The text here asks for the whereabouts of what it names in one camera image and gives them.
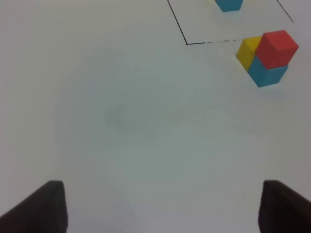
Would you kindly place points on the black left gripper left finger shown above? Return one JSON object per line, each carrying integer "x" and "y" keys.
{"x": 44, "y": 211}

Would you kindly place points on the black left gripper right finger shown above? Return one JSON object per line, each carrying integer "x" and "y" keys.
{"x": 282, "y": 210}

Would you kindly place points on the red block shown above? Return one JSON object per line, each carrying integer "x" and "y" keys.
{"x": 276, "y": 49}

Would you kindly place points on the yellow block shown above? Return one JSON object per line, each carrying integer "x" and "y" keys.
{"x": 246, "y": 52}

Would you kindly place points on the blue template block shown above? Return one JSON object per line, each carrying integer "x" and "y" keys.
{"x": 229, "y": 5}

